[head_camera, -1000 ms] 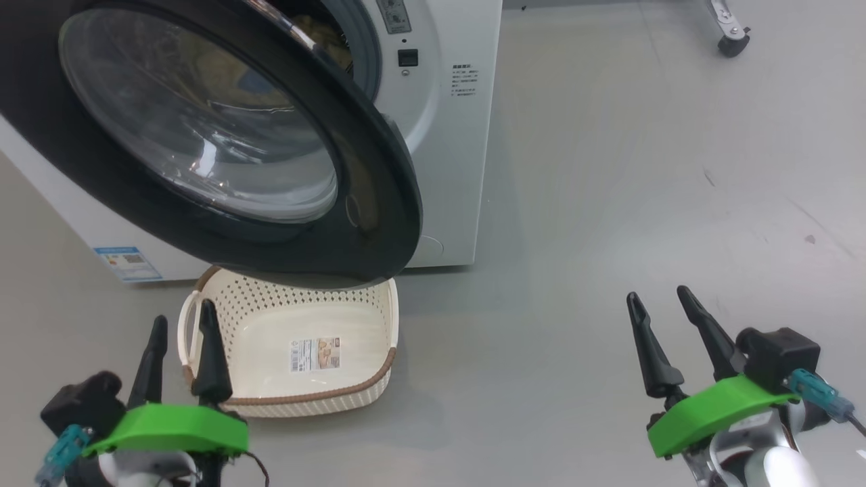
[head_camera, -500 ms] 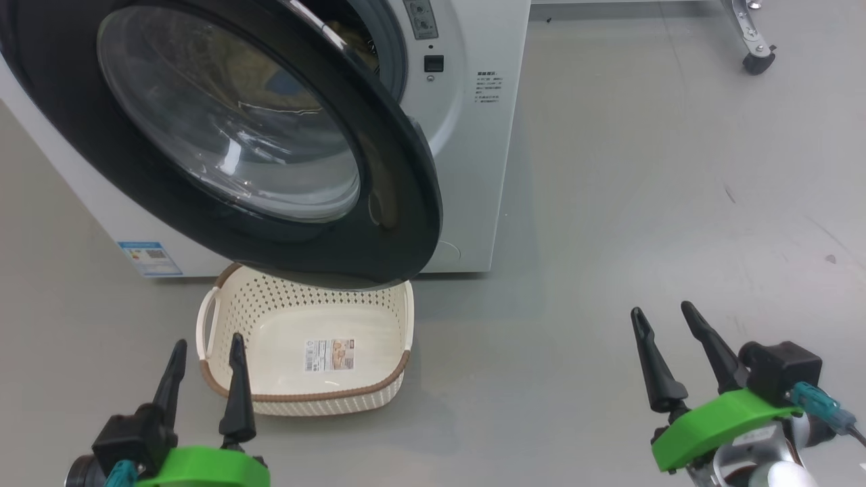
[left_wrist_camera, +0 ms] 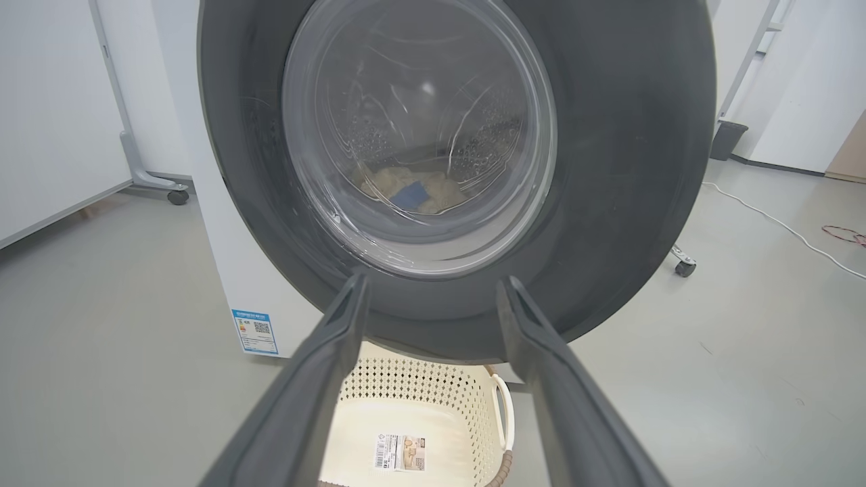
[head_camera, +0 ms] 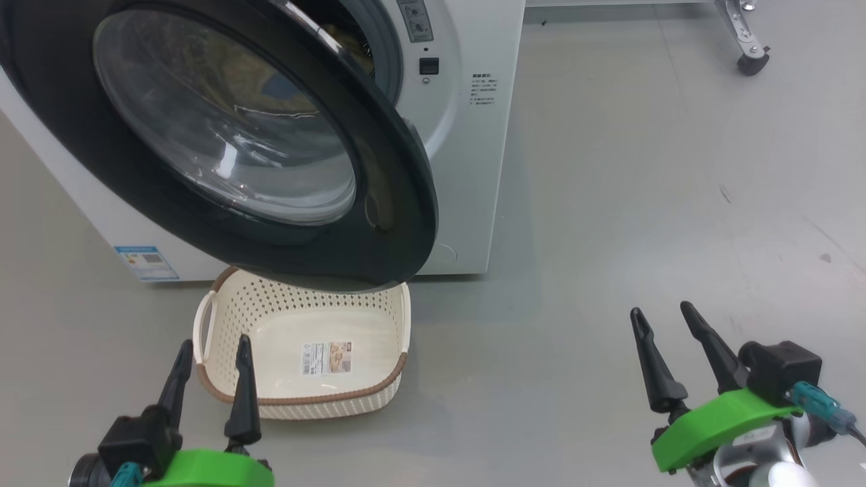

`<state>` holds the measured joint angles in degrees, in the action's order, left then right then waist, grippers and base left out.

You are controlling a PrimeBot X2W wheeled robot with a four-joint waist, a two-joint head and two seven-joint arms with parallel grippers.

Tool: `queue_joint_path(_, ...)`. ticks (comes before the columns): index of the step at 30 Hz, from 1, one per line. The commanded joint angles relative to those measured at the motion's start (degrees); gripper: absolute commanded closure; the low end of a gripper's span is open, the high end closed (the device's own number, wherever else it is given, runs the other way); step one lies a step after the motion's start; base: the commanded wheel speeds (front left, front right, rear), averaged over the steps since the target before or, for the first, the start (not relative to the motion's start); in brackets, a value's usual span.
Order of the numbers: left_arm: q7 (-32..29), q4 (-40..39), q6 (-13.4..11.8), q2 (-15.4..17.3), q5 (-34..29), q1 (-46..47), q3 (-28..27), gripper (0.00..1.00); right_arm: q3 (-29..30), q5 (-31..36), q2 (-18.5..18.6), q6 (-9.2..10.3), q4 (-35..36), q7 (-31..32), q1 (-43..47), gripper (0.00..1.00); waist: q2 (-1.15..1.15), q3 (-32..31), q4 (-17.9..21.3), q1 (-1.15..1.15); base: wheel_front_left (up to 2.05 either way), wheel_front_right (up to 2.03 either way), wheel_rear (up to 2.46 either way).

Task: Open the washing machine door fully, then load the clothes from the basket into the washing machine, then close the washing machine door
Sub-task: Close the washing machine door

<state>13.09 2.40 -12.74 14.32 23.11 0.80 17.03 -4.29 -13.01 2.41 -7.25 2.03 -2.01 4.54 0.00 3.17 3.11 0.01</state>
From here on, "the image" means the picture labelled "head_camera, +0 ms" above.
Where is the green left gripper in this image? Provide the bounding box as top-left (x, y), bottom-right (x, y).
top-left (142, 334), bottom-right (275, 487)

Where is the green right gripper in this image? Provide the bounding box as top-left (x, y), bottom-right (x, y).
top-left (629, 301), bottom-right (802, 474)

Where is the black round glass washer door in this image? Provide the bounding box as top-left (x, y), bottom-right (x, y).
top-left (0, 0), bottom-right (439, 293)

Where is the cream perforated laundry basket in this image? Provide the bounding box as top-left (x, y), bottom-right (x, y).
top-left (193, 266), bottom-right (412, 420)

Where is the paper basket product label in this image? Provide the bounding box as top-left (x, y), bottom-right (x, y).
top-left (301, 340), bottom-right (352, 377)

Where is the white front-load washing machine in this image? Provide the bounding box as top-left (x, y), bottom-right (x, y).
top-left (0, 0), bottom-right (527, 283)

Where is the grey rubber door seal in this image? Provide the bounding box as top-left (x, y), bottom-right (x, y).
top-left (338, 0), bottom-right (405, 102)

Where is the blue energy label sticker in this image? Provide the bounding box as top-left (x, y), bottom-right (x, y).
top-left (114, 245), bottom-right (181, 282)

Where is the black caster wheel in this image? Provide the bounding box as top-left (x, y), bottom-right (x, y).
top-left (736, 51), bottom-right (772, 76)

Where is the metal table leg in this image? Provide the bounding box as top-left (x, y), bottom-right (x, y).
top-left (714, 0), bottom-right (772, 62)

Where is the small printed text label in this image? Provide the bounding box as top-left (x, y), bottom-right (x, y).
top-left (470, 72), bottom-right (497, 107)

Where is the white table panel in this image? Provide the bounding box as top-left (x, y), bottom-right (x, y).
top-left (526, 0), bottom-right (718, 7)

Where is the grey warning sticker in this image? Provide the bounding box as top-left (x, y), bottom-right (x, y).
top-left (396, 0), bottom-right (435, 43)

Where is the teal plug left camera cable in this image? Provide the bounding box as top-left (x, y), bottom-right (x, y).
top-left (110, 462), bottom-right (146, 487)

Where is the teal plug camera cable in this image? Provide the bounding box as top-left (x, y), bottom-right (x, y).
top-left (110, 462), bottom-right (146, 487)
top-left (788, 381), bottom-right (866, 447)

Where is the teal plug right camera cable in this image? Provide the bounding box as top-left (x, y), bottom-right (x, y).
top-left (788, 381), bottom-right (866, 447)

